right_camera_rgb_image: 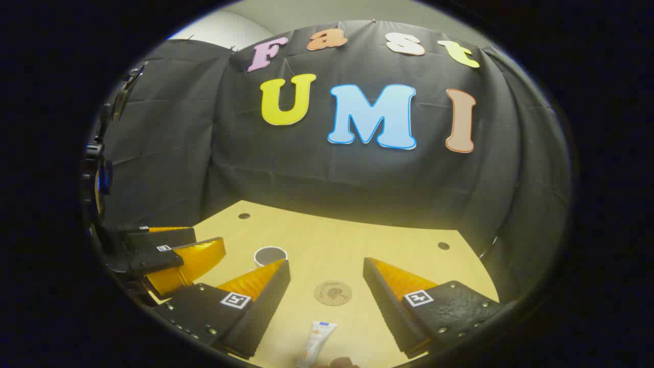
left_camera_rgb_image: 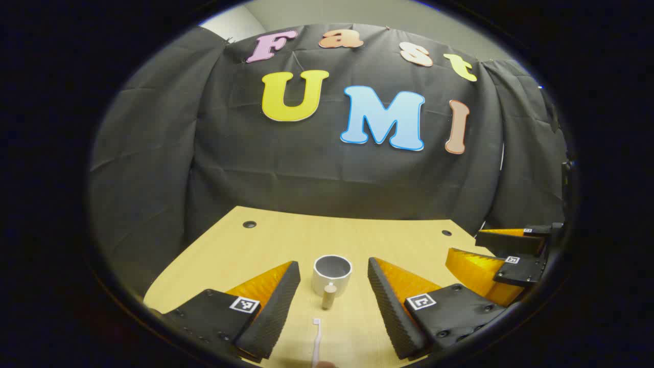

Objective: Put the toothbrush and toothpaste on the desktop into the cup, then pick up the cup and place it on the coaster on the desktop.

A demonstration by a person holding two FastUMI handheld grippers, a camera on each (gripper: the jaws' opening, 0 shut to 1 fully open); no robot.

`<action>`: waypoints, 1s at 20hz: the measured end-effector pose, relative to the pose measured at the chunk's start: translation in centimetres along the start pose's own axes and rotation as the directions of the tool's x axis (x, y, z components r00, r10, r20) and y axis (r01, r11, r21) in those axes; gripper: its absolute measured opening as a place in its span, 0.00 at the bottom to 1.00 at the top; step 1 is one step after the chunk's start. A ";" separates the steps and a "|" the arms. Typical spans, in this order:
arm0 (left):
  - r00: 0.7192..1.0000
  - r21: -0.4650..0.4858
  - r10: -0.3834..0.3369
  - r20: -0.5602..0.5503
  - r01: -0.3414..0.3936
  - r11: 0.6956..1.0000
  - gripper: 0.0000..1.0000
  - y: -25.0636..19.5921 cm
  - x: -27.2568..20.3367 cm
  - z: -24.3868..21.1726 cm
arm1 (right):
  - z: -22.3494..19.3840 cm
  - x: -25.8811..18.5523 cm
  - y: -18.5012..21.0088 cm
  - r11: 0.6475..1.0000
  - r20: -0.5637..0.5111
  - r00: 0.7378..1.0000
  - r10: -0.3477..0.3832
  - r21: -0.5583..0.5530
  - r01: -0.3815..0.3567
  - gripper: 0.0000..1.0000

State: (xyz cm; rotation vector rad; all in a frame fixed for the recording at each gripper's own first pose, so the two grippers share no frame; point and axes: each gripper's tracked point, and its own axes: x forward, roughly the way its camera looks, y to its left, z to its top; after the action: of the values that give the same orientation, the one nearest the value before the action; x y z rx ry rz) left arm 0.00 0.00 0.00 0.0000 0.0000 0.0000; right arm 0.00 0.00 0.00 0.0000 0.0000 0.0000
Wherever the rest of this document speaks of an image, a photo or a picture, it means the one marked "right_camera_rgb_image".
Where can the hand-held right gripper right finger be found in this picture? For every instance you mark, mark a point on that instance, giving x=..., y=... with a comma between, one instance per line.
x=388, y=306

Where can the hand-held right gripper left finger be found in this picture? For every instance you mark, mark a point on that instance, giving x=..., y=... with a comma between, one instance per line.
x=265, y=312

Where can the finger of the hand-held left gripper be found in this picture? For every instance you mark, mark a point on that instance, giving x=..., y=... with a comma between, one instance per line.
x=168, y=237
x=153, y=259

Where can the round brown coaster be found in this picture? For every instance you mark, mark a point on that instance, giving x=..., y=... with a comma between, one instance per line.
x=333, y=293

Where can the white cup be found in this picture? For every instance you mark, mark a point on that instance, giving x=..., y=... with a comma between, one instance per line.
x=270, y=254

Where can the white toothpaste tube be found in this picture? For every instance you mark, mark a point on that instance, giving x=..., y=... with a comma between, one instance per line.
x=317, y=340

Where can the wooden desktop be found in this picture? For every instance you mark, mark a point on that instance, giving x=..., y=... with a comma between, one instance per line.
x=332, y=240

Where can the black backdrop cloth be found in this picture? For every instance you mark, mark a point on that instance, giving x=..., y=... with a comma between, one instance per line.
x=306, y=168

